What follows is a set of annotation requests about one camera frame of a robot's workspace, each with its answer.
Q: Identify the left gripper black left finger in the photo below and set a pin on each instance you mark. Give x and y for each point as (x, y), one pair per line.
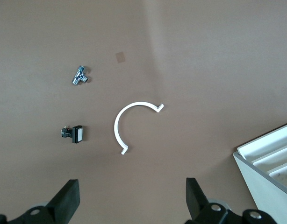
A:
(66, 200)

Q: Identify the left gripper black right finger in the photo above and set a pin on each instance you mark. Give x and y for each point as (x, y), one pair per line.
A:
(195, 198)

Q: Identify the white drawer cabinet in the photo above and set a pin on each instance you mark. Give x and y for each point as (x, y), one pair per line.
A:
(258, 186)

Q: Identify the white plastic drawer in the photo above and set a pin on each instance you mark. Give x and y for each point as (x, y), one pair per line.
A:
(269, 145)
(283, 171)
(276, 159)

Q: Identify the white curved plastic clip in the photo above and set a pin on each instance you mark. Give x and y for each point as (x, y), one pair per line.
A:
(116, 127)

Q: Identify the small metal valve fitting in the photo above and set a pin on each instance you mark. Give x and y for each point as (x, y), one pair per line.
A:
(79, 78)

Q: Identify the brown tape patch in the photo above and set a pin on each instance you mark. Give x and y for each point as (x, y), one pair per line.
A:
(120, 57)

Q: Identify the black switch white face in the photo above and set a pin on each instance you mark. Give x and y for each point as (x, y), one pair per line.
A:
(76, 134)

